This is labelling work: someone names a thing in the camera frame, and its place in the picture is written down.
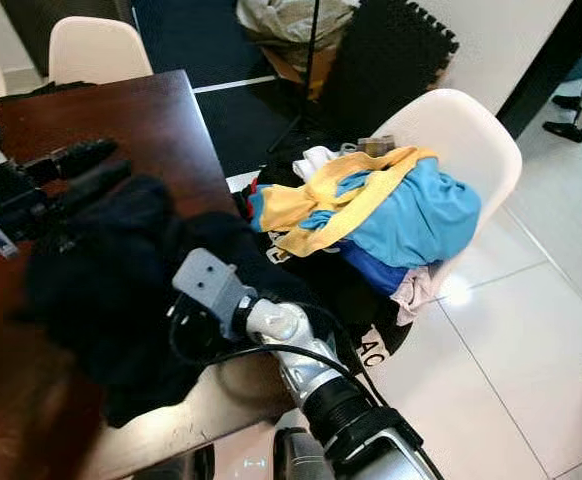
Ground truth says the royal blue garment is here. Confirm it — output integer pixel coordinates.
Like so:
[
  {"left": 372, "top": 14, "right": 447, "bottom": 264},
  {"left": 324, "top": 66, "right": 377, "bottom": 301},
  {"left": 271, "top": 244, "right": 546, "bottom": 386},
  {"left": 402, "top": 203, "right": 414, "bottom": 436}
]
[{"left": 336, "top": 240, "right": 417, "bottom": 296}]

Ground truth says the right robot leg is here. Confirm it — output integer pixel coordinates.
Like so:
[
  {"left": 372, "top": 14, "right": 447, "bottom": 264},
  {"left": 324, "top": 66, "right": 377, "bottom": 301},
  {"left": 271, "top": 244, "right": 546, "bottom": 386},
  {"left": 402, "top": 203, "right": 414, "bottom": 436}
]
[{"left": 276, "top": 428, "right": 342, "bottom": 480}]

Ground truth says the yellow garment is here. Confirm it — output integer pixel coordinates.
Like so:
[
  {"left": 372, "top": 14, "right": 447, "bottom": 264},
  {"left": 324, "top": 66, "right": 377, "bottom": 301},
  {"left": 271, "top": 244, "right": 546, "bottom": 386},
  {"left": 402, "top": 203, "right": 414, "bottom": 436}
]
[{"left": 253, "top": 145, "right": 440, "bottom": 259}]

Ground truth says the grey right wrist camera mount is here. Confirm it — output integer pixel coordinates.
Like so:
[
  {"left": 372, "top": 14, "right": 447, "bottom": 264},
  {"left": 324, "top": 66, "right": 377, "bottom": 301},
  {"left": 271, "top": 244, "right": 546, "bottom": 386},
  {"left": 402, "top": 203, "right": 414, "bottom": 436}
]
[{"left": 173, "top": 248, "right": 252, "bottom": 341}]

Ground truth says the black garment white lettering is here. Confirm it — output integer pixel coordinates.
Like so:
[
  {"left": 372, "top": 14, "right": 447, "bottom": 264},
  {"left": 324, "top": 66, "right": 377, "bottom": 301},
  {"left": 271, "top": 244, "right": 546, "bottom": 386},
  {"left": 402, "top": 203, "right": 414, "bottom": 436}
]
[{"left": 236, "top": 150, "right": 417, "bottom": 373}]

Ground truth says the cream plastic chair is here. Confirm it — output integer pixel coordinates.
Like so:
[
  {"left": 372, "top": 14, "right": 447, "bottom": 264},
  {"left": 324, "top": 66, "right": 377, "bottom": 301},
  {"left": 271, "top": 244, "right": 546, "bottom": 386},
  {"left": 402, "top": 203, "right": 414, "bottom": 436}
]
[
  {"left": 231, "top": 88, "right": 524, "bottom": 341},
  {"left": 48, "top": 15, "right": 154, "bottom": 86}
]

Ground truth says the small white garment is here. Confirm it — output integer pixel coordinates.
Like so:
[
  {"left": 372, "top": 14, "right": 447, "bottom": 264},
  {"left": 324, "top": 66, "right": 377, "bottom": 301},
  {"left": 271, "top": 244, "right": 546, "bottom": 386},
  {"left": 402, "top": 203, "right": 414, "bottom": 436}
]
[{"left": 296, "top": 145, "right": 342, "bottom": 181}]

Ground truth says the pale pink garment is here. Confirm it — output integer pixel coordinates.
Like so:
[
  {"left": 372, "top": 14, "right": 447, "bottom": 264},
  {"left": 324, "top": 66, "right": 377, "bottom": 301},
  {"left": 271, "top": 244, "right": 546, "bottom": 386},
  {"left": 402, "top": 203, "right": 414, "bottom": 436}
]
[{"left": 393, "top": 262, "right": 437, "bottom": 326}]

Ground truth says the plain black garment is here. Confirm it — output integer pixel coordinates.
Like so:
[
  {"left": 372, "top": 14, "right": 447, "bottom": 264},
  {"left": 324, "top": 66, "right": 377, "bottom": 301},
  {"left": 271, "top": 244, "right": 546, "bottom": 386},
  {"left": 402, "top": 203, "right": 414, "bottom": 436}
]
[{"left": 21, "top": 178, "right": 292, "bottom": 429}]

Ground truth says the thin black stand pole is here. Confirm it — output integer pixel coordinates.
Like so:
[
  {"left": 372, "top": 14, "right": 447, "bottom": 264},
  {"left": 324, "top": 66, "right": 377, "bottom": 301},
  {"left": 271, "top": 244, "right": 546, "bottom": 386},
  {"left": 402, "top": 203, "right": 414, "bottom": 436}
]
[{"left": 269, "top": 0, "right": 322, "bottom": 151}]

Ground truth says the robot leg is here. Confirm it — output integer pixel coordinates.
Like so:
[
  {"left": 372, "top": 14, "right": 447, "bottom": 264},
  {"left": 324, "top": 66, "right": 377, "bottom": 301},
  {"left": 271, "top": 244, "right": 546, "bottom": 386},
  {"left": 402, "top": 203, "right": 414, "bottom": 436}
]
[
  {"left": 276, "top": 428, "right": 342, "bottom": 480},
  {"left": 166, "top": 445, "right": 217, "bottom": 480}
]

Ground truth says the black puzzle foam mat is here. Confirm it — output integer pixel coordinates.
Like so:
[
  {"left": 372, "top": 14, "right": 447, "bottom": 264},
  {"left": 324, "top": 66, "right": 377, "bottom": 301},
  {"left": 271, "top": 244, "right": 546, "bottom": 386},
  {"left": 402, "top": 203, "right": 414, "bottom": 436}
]
[{"left": 316, "top": 0, "right": 460, "bottom": 151}]

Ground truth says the beige cloth bundle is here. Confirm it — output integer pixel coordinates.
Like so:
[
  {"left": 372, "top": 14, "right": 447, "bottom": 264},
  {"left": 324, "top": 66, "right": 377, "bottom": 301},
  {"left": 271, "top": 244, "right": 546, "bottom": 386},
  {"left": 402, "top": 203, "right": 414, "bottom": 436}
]
[{"left": 236, "top": 0, "right": 357, "bottom": 91}]

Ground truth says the dark wooden table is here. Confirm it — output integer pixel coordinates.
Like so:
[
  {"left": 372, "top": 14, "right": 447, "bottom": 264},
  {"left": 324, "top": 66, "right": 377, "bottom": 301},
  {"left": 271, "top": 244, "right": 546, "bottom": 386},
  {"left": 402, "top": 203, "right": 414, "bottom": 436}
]
[{"left": 0, "top": 68, "right": 297, "bottom": 480}]

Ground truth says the left robot leg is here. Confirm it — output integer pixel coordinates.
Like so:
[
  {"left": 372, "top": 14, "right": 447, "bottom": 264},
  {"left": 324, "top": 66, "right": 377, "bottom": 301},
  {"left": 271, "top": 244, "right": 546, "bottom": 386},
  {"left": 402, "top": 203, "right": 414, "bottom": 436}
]
[{"left": 166, "top": 445, "right": 217, "bottom": 480}]

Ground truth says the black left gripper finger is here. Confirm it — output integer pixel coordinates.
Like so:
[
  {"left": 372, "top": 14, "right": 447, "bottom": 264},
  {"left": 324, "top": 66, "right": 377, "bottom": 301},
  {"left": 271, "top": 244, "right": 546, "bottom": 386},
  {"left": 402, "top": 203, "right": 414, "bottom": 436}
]
[
  {"left": 66, "top": 160, "right": 134, "bottom": 213},
  {"left": 46, "top": 138, "right": 119, "bottom": 183}
]

